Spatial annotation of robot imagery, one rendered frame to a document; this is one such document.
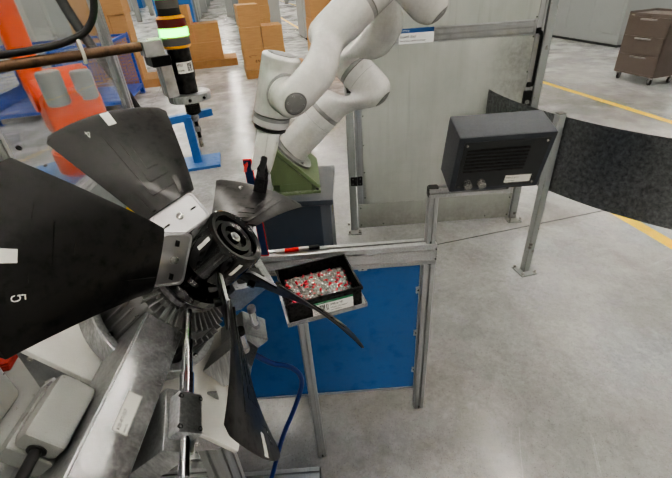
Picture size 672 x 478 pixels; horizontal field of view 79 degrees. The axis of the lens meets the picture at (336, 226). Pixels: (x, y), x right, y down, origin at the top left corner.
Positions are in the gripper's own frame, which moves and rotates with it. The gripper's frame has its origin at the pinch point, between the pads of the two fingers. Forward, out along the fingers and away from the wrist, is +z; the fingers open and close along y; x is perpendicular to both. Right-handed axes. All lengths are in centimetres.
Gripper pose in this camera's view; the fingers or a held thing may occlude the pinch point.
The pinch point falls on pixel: (260, 184)
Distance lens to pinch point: 104.6
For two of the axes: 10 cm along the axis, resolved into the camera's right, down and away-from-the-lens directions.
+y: 0.5, 5.2, -8.5
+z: -2.4, 8.3, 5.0
